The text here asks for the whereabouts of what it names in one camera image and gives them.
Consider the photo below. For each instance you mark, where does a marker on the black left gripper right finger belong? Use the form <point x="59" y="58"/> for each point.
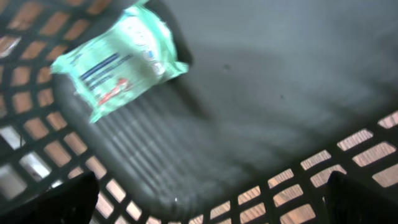
<point x="349" y="202"/>

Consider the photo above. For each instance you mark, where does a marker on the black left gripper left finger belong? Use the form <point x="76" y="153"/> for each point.
<point x="56" y="202"/>

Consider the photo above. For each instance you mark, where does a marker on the dark grey mesh basket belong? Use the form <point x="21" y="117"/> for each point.
<point x="279" y="95"/>

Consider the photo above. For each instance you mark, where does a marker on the mint green wipes pack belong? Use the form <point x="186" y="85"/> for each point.
<point x="136" y="53"/>

